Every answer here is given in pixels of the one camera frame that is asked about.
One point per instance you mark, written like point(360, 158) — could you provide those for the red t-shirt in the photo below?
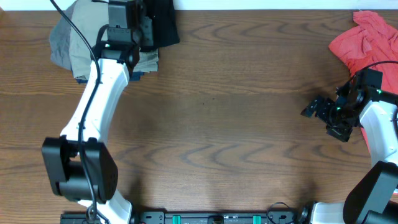
point(372, 43)

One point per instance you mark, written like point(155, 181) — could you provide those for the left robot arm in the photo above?
point(78, 164)

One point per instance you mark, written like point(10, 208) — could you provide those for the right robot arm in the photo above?
point(370, 201)

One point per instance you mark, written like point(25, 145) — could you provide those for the black polo shirt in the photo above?
point(165, 32)

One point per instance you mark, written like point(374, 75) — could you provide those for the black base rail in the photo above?
point(274, 215)

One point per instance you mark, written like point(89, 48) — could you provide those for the folded grey garment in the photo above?
point(59, 40)

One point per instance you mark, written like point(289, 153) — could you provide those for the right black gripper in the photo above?
point(325, 117)

